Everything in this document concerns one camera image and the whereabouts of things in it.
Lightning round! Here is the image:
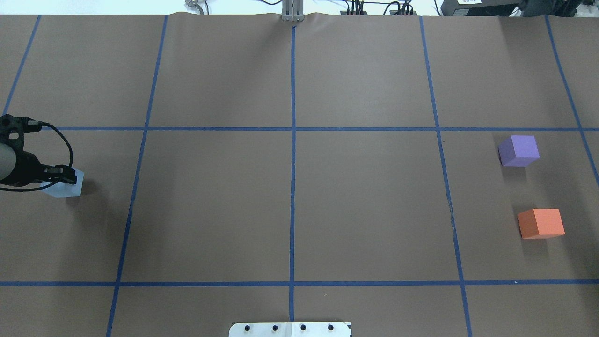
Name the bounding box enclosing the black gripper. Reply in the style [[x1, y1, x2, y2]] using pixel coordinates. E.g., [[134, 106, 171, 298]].
[[9, 151, 78, 187]]

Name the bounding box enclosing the light blue foam block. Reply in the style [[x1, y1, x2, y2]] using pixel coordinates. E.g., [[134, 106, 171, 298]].
[[40, 168, 84, 198]]

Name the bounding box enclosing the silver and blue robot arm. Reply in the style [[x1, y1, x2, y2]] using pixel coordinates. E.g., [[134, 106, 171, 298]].
[[0, 144, 83, 192]]

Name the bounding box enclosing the purple foam block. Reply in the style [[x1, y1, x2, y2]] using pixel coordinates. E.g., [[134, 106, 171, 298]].
[[498, 135, 541, 167]]

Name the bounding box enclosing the orange foam block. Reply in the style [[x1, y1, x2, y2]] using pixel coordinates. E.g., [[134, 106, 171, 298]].
[[516, 208, 565, 239]]

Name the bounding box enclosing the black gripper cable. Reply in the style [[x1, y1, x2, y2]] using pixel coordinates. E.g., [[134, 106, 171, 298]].
[[0, 120, 74, 192]]

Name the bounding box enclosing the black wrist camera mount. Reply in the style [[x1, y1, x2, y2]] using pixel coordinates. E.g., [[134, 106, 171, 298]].
[[0, 114, 30, 151]]

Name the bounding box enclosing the aluminium frame post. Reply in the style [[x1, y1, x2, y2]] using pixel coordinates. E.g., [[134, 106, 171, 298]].
[[281, 0, 305, 22]]

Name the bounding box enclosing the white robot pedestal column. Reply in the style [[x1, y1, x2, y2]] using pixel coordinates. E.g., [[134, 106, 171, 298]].
[[228, 322, 352, 337]]

